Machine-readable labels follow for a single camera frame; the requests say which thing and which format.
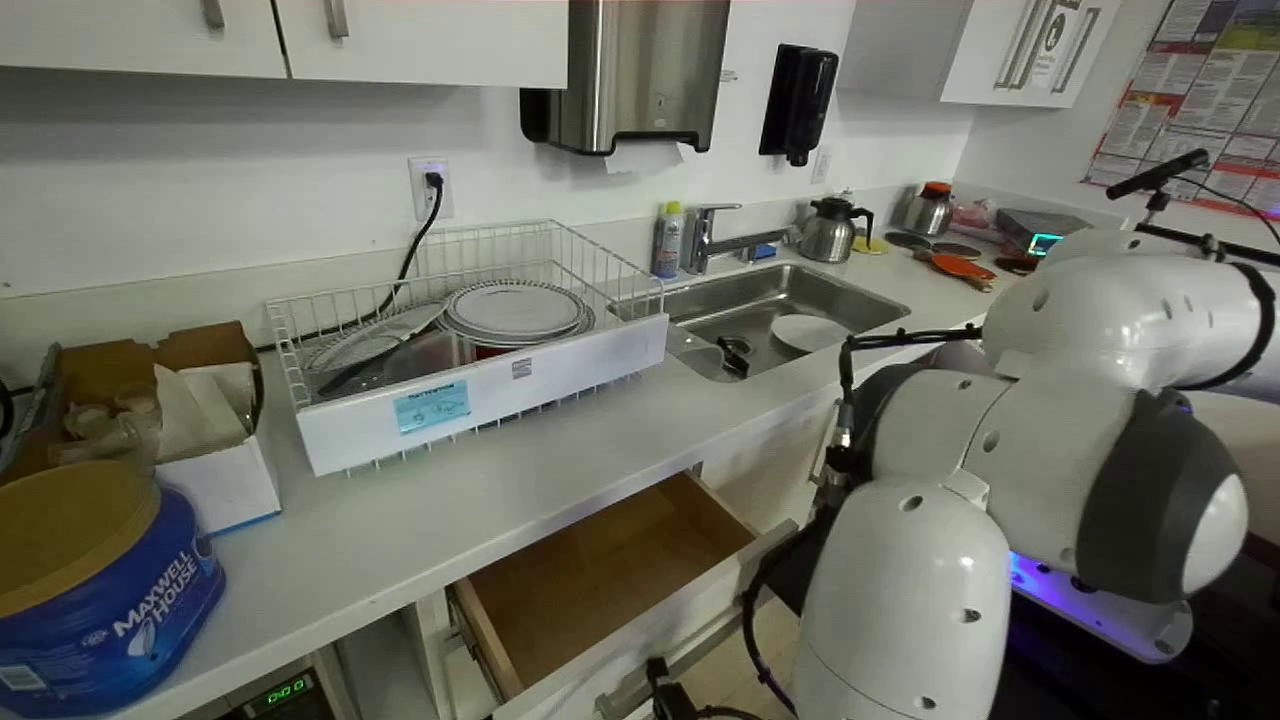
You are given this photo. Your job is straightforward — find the white top drawer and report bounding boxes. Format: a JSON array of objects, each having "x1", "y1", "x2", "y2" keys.
[{"x1": 448, "y1": 473, "x2": 798, "y2": 720}]

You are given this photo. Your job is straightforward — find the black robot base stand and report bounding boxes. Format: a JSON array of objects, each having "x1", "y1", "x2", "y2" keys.
[{"x1": 989, "y1": 537, "x2": 1280, "y2": 720}]

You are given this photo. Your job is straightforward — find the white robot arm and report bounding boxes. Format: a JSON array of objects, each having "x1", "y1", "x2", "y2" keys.
[{"x1": 793, "y1": 227, "x2": 1280, "y2": 720}]

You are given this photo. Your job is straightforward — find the dish soap bottle yellow cap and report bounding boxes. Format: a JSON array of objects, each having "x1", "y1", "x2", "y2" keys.
[{"x1": 651, "y1": 199, "x2": 682, "y2": 280}]

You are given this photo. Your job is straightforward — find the stainless steel sink basin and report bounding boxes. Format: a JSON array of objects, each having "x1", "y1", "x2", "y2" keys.
[{"x1": 610, "y1": 262, "x2": 907, "y2": 386}]

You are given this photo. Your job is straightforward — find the black tongs in sink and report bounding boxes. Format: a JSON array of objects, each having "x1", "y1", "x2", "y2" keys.
[{"x1": 714, "y1": 337, "x2": 751, "y2": 379}]

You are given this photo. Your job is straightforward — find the chrome sink faucet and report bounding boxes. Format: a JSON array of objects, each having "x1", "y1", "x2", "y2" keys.
[{"x1": 681, "y1": 204, "x2": 779, "y2": 276}]

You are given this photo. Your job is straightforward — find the glass lid in rack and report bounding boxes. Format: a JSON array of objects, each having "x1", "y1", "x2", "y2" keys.
[{"x1": 443, "y1": 280, "x2": 586, "y2": 339}]

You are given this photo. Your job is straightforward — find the white round plate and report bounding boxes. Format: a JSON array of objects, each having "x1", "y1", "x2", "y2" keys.
[{"x1": 772, "y1": 314, "x2": 844, "y2": 354}]

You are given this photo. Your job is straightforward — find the steel thermos carafe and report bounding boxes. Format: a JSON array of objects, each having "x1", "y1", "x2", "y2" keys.
[{"x1": 796, "y1": 198, "x2": 874, "y2": 263}]

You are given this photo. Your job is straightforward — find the steel paper towel dispenser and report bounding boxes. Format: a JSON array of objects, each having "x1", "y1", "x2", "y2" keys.
[{"x1": 519, "y1": 0, "x2": 730, "y2": 158}]

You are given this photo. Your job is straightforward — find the black soap dispenser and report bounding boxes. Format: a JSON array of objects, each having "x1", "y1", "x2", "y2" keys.
[{"x1": 760, "y1": 45, "x2": 840, "y2": 169}]

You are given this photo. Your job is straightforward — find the digital kitchen scale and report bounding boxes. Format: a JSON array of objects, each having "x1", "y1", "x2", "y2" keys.
[{"x1": 995, "y1": 209, "x2": 1084, "y2": 262}]

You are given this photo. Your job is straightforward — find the cardboard box with napkins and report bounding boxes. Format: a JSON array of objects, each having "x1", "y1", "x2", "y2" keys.
[{"x1": 4, "y1": 319, "x2": 285, "y2": 537}]

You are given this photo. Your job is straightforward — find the white upper cabinet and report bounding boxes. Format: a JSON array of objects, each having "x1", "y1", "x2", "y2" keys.
[{"x1": 0, "y1": 0, "x2": 567, "y2": 89}]

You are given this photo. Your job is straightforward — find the blue coffee canister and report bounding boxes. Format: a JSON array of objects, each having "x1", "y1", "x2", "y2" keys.
[{"x1": 0, "y1": 461, "x2": 226, "y2": 716}]

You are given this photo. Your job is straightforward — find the white wire dish rack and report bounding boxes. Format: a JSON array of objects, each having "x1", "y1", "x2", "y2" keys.
[{"x1": 267, "y1": 222, "x2": 667, "y2": 476}]

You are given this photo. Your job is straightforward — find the black power cord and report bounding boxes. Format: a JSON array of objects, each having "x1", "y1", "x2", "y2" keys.
[{"x1": 251, "y1": 169, "x2": 448, "y2": 362}]

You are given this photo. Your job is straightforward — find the orange handled tool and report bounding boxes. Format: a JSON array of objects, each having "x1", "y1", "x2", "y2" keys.
[{"x1": 888, "y1": 232, "x2": 995, "y2": 291}]

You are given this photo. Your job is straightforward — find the white framed wall sign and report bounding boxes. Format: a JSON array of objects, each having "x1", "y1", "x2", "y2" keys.
[{"x1": 939, "y1": 0, "x2": 1119, "y2": 108}]

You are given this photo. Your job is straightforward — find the wall safety poster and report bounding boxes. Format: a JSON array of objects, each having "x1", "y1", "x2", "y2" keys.
[{"x1": 1084, "y1": 0, "x2": 1280, "y2": 222}]

